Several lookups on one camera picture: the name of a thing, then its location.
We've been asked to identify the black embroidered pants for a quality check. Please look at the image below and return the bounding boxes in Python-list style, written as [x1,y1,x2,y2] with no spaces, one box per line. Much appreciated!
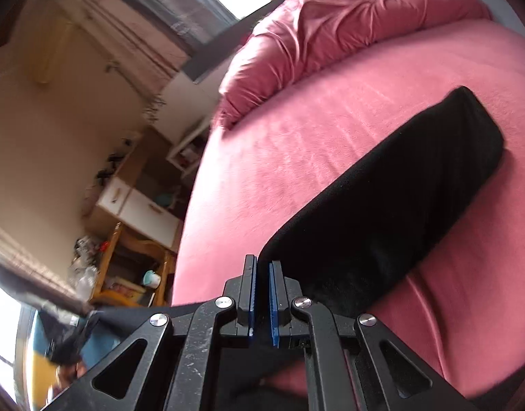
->
[43,85,506,365]

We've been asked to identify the person left hand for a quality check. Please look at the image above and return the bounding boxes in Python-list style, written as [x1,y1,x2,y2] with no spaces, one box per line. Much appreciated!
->
[46,360,87,403]

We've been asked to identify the teal white cup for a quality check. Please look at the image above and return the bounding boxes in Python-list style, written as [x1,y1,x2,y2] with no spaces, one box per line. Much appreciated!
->
[141,270,161,289]

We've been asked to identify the wooden side shelf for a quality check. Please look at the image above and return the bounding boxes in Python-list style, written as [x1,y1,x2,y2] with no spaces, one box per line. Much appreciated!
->
[89,223,177,307]

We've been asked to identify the wooden desk white cabinet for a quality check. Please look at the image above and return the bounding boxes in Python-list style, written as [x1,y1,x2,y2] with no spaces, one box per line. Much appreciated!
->
[84,127,184,253]

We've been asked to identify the pink bed sheet mattress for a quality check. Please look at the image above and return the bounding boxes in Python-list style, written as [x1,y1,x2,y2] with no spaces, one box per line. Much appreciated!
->
[172,20,525,396]

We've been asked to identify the white bedside table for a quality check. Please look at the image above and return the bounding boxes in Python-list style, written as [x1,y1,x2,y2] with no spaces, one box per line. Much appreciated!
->
[166,116,212,179]

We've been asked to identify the white blue chair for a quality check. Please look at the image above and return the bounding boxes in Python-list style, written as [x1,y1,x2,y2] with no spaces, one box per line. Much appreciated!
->
[13,306,120,410]

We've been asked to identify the dark grey headboard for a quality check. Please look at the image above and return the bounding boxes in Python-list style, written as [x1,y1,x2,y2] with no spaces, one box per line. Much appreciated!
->
[182,0,285,84]

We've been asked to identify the dark red duvet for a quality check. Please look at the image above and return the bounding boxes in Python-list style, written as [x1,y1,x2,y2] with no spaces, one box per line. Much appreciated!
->
[213,0,492,130]

